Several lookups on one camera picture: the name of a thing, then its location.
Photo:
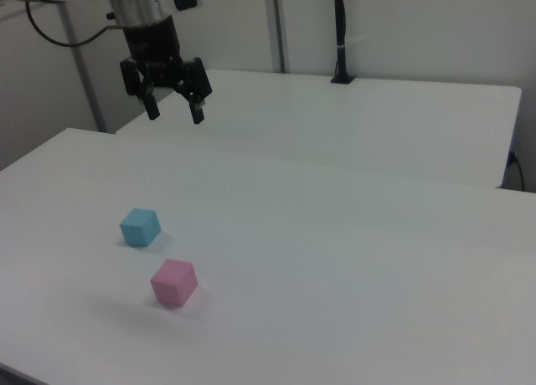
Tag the black pole with base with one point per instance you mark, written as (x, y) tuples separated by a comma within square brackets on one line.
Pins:
[(341, 25)]

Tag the pink cube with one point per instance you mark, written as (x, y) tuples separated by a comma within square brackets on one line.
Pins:
[(171, 284)]

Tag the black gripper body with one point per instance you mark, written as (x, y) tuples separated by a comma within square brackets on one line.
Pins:
[(153, 42)]

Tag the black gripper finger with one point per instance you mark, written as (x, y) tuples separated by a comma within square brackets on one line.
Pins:
[(133, 79), (197, 81)]

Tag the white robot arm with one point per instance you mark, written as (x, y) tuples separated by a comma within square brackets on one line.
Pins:
[(138, 4)]

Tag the thin grey metal frame post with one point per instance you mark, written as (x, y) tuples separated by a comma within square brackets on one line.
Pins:
[(86, 83)]

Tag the blue cube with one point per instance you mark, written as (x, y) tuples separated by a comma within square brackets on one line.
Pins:
[(138, 230)]

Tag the white table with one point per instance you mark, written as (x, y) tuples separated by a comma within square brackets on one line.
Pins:
[(335, 121)]

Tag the wide grey metal frame post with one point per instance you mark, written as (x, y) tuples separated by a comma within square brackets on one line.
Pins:
[(278, 25)]

